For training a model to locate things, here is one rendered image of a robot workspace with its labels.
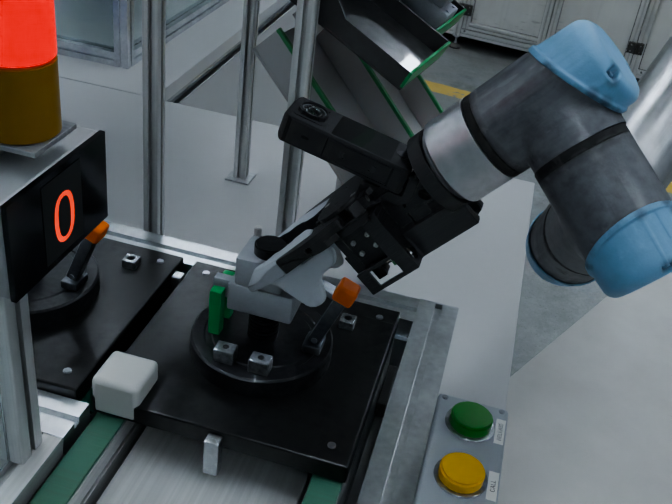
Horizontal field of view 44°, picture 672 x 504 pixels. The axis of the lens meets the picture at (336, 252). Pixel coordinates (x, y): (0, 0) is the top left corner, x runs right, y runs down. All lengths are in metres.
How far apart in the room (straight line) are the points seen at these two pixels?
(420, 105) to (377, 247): 0.51
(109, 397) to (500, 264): 0.67
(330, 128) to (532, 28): 4.22
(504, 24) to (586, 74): 4.29
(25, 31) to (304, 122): 0.24
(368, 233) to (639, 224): 0.22
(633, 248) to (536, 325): 2.07
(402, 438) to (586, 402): 0.32
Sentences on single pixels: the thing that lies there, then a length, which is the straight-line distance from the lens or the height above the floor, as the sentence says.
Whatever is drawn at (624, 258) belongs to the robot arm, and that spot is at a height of 1.21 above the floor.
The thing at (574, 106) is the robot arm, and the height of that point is 1.29.
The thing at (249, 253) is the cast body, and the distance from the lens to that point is 0.76.
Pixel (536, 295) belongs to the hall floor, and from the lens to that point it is 2.81.
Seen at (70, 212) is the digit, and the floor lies 1.20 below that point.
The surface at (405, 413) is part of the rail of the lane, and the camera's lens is 0.82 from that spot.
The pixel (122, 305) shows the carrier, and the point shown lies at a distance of 0.89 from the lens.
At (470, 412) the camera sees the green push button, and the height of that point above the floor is 0.97.
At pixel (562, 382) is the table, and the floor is 0.86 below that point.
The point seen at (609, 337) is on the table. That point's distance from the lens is 1.17.
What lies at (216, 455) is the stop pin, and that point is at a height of 0.95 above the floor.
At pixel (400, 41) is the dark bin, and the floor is 1.21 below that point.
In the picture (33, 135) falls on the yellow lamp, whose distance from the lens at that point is 0.55.
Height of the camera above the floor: 1.50
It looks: 32 degrees down
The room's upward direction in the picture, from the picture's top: 8 degrees clockwise
